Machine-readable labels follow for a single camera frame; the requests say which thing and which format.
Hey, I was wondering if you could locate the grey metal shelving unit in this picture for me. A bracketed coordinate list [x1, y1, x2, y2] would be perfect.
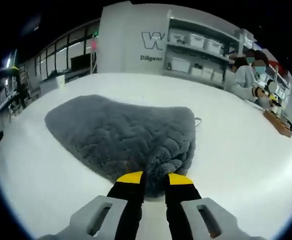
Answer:
[162, 11, 292, 101]

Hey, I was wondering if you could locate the wooden tray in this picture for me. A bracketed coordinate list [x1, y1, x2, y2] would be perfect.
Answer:
[263, 109, 292, 138]

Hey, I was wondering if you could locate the group of white storage boxes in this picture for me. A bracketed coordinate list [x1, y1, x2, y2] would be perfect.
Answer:
[168, 31, 224, 82]

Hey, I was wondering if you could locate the black monitor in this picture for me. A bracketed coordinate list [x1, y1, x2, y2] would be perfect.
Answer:
[70, 53, 92, 71]

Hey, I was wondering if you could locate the grey quilted towel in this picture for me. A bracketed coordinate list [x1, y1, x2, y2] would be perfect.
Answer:
[44, 94, 197, 201]

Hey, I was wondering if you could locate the grey cabinet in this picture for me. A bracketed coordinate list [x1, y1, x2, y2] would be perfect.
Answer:
[39, 74, 67, 96]

